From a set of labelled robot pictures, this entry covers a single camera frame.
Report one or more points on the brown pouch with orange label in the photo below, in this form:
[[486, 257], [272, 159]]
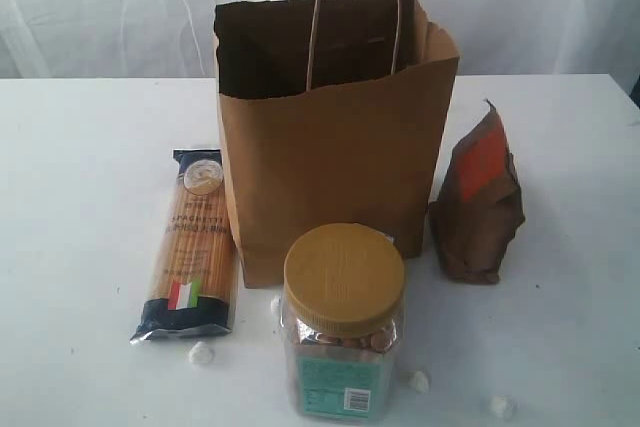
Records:
[[479, 206]]

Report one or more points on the large brown paper bag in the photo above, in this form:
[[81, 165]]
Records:
[[329, 111]]

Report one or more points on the clear jar with yellow lid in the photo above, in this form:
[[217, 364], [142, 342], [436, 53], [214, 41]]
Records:
[[342, 320]]

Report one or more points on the white crumb behind jar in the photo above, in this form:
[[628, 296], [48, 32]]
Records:
[[275, 305]]

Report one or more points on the spaghetti packet with Italian flag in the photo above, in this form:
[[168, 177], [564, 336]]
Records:
[[192, 291]]

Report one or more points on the white crumb near spaghetti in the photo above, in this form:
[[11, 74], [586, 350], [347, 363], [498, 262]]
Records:
[[201, 354]]

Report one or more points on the white crumb near jar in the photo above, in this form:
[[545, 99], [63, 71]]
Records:
[[419, 382]]

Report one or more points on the white crumb at front right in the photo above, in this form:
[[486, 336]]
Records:
[[502, 407]]

